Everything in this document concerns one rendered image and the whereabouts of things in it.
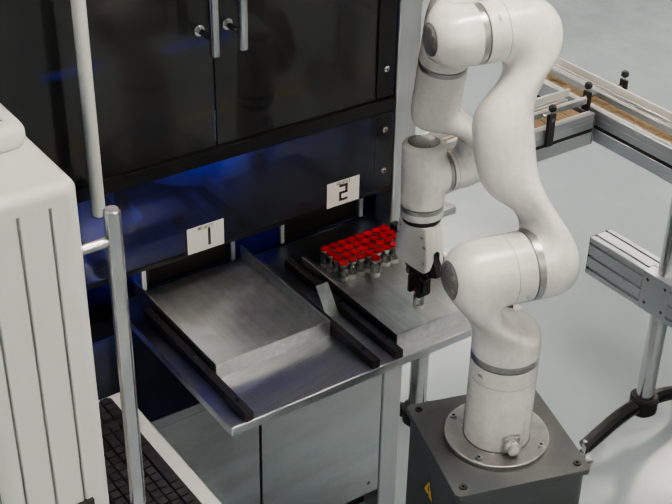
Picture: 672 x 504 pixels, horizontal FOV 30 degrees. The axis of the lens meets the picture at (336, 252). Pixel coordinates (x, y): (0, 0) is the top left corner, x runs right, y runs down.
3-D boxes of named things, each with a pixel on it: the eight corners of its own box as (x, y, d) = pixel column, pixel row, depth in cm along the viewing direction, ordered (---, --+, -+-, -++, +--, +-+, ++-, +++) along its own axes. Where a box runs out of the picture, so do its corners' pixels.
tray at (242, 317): (134, 295, 261) (133, 281, 259) (241, 258, 274) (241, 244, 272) (216, 379, 237) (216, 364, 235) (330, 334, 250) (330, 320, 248)
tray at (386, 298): (301, 270, 270) (301, 256, 268) (398, 236, 282) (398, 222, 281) (396, 349, 246) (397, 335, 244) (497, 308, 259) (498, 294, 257)
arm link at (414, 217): (390, 199, 244) (390, 213, 245) (418, 217, 238) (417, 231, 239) (424, 188, 248) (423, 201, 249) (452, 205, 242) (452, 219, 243)
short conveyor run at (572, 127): (386, 219, 296) (388, 160, 288) (348, 192, 307) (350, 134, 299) (595, 146, 330) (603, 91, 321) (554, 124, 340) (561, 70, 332)
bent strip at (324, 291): (315, 309, 257) (315, 285, 254) (327, 304, 259) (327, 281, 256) (355, 343, 248) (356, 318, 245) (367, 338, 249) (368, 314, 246)
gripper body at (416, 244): (390, 207, 245) (389, 256, 251) (422, 228, 238) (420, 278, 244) (420, 197, 249) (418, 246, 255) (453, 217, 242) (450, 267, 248)
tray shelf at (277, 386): (113, 310, 259) (112, 302, 258) (385, 216, 294) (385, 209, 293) (232, 437, 226) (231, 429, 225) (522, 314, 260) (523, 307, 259)
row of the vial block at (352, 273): (335, 279, 267) (336, 261, 264) (403, 254, 275) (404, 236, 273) (341, 284, 265) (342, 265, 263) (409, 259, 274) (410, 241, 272)
